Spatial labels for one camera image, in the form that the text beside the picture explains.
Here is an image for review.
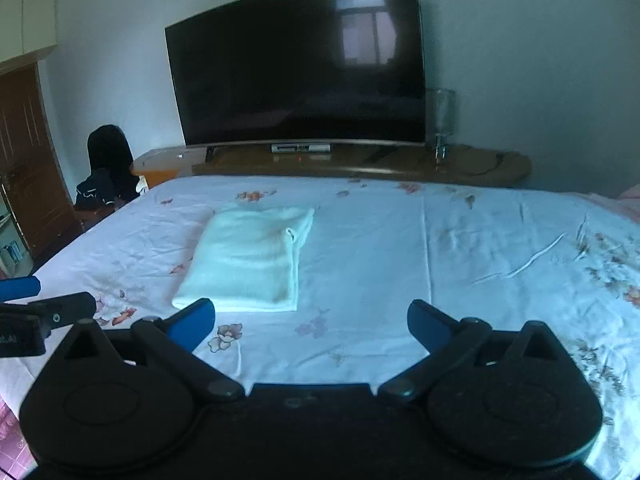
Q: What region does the white knit sweater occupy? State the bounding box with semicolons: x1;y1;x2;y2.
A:
171;207;314;313

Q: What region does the brown wooden wardrobe door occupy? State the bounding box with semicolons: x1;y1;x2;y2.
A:
1;64;77;258

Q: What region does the wooden TV stand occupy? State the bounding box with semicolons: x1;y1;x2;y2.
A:
131;144;532;188

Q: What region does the silver set-top box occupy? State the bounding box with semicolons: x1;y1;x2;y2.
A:
270;143;332;154

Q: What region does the glass table lamp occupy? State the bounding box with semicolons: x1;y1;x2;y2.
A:
425;88;456;165

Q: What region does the large curved black television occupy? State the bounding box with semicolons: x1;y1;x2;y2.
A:
165;0;426;145

